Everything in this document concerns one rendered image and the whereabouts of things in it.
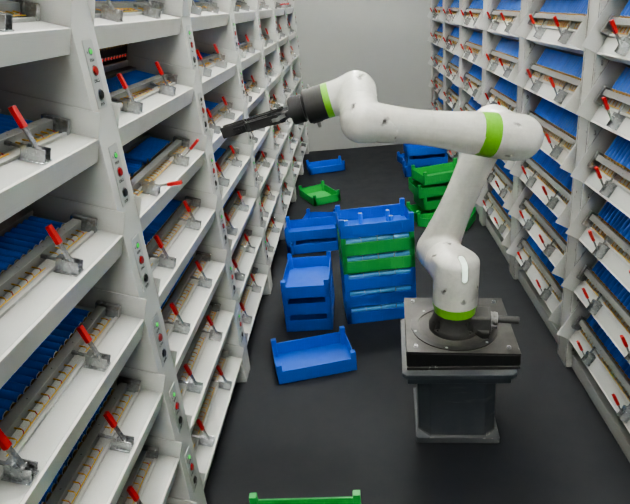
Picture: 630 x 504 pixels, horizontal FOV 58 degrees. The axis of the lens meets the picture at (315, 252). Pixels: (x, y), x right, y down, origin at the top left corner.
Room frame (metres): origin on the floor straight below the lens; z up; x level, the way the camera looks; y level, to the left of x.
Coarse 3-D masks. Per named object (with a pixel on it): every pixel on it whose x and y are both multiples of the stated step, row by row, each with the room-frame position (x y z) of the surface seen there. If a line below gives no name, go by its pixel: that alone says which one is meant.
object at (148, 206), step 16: (160, 128) 1.77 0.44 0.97; (192, 160) 1.64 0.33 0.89; (160, 176) 1.45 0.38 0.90; (176, 176) 1.48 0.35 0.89; (192, 176) 1.63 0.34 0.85; (160, 192) 1.34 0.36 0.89; (176, 192) 1.46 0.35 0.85; (144, 208) 1.22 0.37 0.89; (160, 208) 1.32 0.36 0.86; (144, 224) 1.20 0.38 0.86
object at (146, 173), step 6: (174, 144) 1.69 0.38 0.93; (180, 144) 1.73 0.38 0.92; (168, 150) 1.61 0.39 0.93; (174, 150) 1.66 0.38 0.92; (180, 150) 1.68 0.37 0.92; (162, 156) 1.55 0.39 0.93; (150, 162) 1.48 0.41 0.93; (156, 162) 1.49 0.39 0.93; (162, 162) 1.54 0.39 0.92; (144, 168) 1.42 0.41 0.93; (150, 168) 1.43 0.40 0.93; (156, 168) 1.48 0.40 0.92; (138, 174) 1.37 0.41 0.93; (144, 174) 1.38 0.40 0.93; (150, 174) 1.43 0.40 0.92; (132, 180) 1.32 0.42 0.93; (138, 180) 1.33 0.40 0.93; (132, 186) 1.28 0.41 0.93; (138, 186) 1.33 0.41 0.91
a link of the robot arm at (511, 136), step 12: (492, 120) 1.42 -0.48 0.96; (504, 120) 1.42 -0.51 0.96; (516, 120) 1.42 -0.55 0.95; (528, 120) 1.43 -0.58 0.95; (492, 132) 1.40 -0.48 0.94; (504, 132) 1.40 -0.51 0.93; (516, 132) 1.40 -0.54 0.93; (528, 132) 1.41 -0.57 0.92; (540, 132) 1.42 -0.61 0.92; (492, 144) 1.40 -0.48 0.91; (504, 144) 1.40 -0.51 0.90; (516, 144) 1.40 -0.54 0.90; (528, 144) 1.40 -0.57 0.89; (540, 144) 1.42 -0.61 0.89; (492, 156) 1.42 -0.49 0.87; (504, 156) 1.42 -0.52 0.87; (516, 156) 1.42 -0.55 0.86; (528, 156) 1.42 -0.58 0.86
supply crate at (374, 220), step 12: (396, 204) 2.30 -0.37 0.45; (336, 216) 2.25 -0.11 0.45; (348, 216) 2.30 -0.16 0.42; (372, 216) 2.30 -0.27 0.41; (384, 216) 2.30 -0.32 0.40; (396, 216) 2.28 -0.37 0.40; (408, 216) 2.11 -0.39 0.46; (348, 228) 2.10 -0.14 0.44; (360, 228) 2.10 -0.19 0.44; (372, 228) 2.10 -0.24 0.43; (384, 228) 2.10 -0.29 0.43; (396, 228) 2.10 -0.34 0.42; (408, 228) 2.10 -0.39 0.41
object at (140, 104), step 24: (120, 48) 1.70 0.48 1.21; (120, 72) 1.63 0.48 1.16; (144, 72) 1.73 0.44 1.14; (168, 72) 1.76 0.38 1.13; (192, 72) 1.76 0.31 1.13; (120, 96) 1.38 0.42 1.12; (144, 96) 1.47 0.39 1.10; (168, 96) 1.56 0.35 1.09; (192, 96) 1.76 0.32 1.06; (120, 120) 1.23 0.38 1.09; (144, 120) 1.33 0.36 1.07
